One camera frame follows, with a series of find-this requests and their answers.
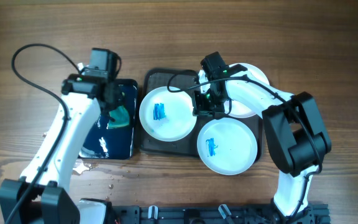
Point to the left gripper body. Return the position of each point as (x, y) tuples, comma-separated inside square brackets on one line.
[(118, 98)]

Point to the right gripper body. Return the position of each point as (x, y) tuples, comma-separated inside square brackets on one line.
[(208, 103)]

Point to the green yellow sponge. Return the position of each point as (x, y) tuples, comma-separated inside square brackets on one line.
[(119, 118)]

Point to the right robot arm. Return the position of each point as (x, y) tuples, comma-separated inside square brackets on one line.
[(296, 136)]

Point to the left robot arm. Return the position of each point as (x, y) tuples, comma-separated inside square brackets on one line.
[(40, 195)]

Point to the dark brown serving tray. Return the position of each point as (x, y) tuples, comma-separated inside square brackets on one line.
[(158, 77)]

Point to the black water tray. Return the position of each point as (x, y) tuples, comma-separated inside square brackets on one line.
[(105, 142)]

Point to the white plate bottom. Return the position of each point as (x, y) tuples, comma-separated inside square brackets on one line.
[(227, 146)]

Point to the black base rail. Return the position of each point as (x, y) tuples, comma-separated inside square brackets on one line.
[(248, 214)]

